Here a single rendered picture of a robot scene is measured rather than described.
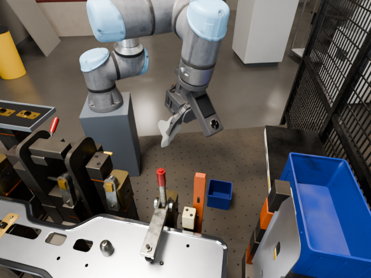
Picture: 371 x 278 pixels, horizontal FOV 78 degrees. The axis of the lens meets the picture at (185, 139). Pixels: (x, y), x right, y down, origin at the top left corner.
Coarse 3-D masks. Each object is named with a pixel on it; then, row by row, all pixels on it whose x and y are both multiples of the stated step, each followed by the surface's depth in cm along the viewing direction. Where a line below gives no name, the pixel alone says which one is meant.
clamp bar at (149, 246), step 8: (160, 200) 67; (168, 200) 67; (160, 208) 65; (168, 208) 66; (152, 216) 63; (160, 216) 63; (152, 224) 61; (160, 224) 61; (152, 232) 60; (160, 232) 60; (144, 240) 58; (152, 240) 58; (144, 248) 56; (152, 248) 57; (144, 256) 59; (152, 256) 55
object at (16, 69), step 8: (0, 32) 326; (8, 32) 340; (0, 40) 330; (8, 40) 340; (0, 48) 334; (8, 48) 342; (16, 48) 361; (0, 56) 340; (8, 56) 346; (16, 56) 357; (0, 64) 346; (8, 64) 351; (16, 64) 359; (0, 72) 356; (8, 72) 357; (16, 72) 363; (24, 72) 377
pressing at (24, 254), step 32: (32, 224) 69; (64, 224) 69; (96, 224) 69; (128, 224) 69; (0, 256) 62; (32, 256) 62; (64, 256) 62; (96, 256) 62; (128, 256) 62; (160, 256) 62; (192, 256) 62; (224, 256) 62
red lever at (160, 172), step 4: (160, 168) 58; (160, 172) 58; (164, 172) 58; (160, 176) 58; (164, 176) 58; (160, 180) 59; (164, 180) 60; (160, 184) 60; (164, 184) 60; (160, 188) 62; (164, 188) 62; (160, 192) 63; (164, 192) 63; (160, 196) 65; (164, 196) 64; (164, 200) 65; (164, 204) 66
